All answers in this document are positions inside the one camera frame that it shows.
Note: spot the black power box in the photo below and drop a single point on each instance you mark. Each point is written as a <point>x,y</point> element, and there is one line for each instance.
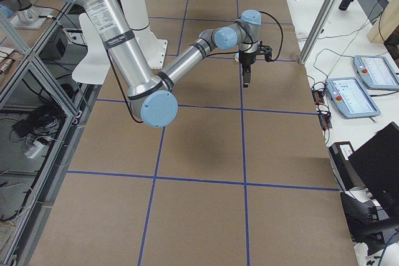
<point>340,152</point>

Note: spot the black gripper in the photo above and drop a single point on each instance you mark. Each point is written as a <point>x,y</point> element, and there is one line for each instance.
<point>247,59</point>

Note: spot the white plastic chair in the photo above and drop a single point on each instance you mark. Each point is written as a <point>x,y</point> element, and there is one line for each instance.
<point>93,68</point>

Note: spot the wooden board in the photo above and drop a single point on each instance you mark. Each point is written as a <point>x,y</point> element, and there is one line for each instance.
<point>385,25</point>

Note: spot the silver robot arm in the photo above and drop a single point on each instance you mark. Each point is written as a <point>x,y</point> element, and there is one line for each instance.
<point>150,95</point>

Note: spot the orange black circuit board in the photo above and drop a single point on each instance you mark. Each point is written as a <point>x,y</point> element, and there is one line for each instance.
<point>318,96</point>

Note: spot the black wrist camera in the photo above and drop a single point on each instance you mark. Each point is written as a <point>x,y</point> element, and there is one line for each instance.
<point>265,51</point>

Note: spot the aluminium frame post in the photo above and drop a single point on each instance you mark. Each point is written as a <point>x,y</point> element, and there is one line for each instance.
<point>316,30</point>

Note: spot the black monitor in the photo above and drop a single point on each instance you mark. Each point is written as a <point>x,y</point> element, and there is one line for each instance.
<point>376,163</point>

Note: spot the far blue teach pendant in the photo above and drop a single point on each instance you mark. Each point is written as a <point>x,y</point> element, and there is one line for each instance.
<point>376,72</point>

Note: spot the blue teach pendant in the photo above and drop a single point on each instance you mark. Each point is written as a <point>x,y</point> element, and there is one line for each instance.
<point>351,98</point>
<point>376,72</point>

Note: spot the near blue teach pendant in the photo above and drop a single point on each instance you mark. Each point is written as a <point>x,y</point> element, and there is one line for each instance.
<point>351,98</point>

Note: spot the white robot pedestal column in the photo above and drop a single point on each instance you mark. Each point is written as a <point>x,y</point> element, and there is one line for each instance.
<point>153,48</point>

